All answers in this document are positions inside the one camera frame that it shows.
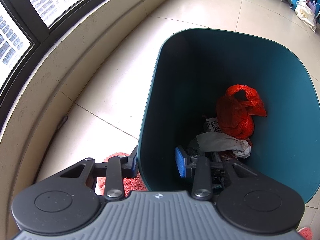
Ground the white paper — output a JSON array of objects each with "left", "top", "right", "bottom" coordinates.
[{"left": 196, "top": 132, "right": 251, "bottom": 159}]

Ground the red plastic bag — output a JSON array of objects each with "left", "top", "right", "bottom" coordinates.
[{"left": 216, "top": 85, "right": 267, "bottom": 140}]

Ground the dark teal trash bin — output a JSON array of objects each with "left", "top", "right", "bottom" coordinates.
[{"left": 138, "top": 29, "right": 319, "bottom": 202}]

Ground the pink fluffy slipper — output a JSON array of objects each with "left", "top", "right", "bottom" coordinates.
[{"left": 96, "top": 150, "right": 148, "bottom": 197}]

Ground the white tote bag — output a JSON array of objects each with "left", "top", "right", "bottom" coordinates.
[{"left": 295, "top": 0, "right": 317, "bottom": 33}]

